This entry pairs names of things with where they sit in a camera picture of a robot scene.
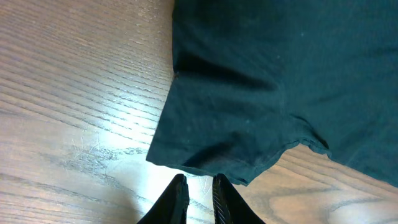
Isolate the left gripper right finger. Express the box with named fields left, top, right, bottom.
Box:
left=212, top=174, right=265, bottom=224

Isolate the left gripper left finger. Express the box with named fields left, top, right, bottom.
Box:
left=137, top=174, right=190, bottom=224

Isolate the dark teal t-shirt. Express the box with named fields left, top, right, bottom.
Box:
left=147, top=0, right=397, bottom=185

